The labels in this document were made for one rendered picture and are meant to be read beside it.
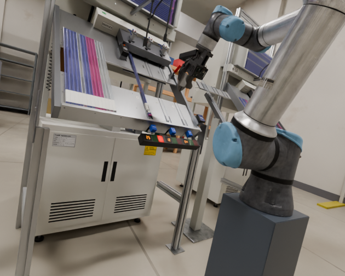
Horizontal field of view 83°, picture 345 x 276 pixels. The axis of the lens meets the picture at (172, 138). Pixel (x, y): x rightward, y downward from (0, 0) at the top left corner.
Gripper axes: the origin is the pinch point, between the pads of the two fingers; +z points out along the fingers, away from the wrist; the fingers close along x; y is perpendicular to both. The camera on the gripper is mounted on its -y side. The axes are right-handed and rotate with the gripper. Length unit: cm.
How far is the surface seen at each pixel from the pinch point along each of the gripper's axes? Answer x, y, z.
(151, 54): 1.7, -42.1, -1.7
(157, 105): -3.4, -5.0, 13.6
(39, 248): -43, 16, 94
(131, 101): -18.4, -3.6, 13.9
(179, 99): 19.0, -18.8, 12.2
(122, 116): -25.8, 9.0, 15.4
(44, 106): -47, -47, 51
